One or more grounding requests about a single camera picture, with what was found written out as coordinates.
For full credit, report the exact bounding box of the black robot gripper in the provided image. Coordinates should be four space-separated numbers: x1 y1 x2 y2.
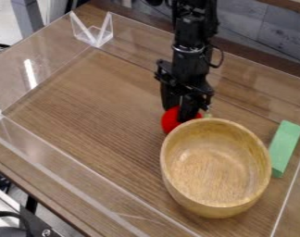
156 45 214 122

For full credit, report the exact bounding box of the red plush tomato fruit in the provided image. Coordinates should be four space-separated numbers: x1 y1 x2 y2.
161 106 212 134

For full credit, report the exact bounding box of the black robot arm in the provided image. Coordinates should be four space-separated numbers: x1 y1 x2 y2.
156 0 220 122

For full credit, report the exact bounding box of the wooden bowl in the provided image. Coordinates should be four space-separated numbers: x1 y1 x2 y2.
160 118 272 218

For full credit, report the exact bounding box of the green rectangular block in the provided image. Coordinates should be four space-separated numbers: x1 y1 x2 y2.
268 119 300 179

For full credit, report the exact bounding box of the grey table leg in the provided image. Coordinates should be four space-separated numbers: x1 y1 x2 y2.
10 0 43 38

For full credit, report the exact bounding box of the clear acrylic tray enclosure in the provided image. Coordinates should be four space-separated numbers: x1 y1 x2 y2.
0 6 300 237

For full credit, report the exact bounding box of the black metal clamp bracket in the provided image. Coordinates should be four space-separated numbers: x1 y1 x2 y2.
19 206 63 237

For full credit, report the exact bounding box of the black cable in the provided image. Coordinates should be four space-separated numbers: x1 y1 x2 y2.
0 210 34 237

